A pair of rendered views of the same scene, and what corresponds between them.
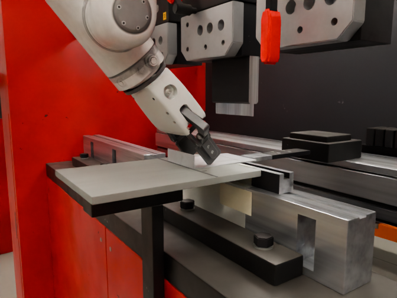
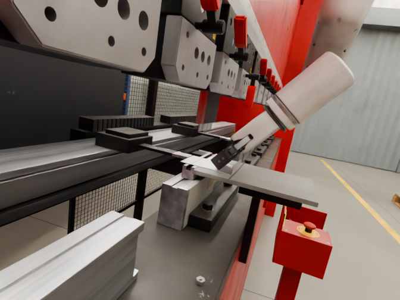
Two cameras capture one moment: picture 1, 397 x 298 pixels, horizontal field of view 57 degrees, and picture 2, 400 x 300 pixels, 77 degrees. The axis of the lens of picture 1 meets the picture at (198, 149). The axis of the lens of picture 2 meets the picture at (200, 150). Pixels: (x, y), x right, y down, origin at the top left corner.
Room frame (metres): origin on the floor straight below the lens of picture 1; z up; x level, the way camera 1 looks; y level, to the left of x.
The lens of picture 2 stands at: (1.02, 0.44, 1.16)
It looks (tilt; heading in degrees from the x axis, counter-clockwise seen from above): 12 degrees down; 232
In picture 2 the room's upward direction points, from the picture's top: 9 degrees clockwise
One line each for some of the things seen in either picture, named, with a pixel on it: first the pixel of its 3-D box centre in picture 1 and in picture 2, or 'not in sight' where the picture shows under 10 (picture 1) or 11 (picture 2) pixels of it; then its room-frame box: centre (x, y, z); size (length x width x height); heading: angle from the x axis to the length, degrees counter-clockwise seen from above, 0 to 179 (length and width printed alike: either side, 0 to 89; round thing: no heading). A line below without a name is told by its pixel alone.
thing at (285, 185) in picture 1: (242, 171); (202, 164); (0.61, -0.08, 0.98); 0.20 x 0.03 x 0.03; 34
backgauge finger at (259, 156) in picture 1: (296, 147); (147, 143); (0.72, -0.20, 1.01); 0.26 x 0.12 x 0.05; 124
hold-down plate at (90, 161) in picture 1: (94, 167); not in sight; (1.10, 0.32, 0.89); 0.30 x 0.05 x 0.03; 34
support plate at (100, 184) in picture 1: (158, 172); (256, 177); (0.55, 0.06, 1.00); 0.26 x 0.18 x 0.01; 124
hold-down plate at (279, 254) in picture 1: (220, 233); (218, 200); (0.56, -0.03, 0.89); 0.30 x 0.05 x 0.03; 34
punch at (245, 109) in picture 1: (233, 87); (208, 111); (0.63, -0.06, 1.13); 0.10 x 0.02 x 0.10; 34
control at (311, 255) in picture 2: not in sight; (302, 232); (0.19, 0.03, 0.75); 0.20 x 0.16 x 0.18; 34
